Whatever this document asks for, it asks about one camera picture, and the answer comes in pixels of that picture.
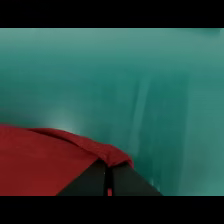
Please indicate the red garment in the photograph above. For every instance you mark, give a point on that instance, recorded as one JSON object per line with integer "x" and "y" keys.
{"x": 40, "y": 163}

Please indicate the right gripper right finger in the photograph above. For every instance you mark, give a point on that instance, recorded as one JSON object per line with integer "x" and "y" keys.
{"x": 133, "y": 183}

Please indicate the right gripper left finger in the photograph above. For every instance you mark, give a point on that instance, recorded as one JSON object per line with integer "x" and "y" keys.
{"x": 88, "y": 183}

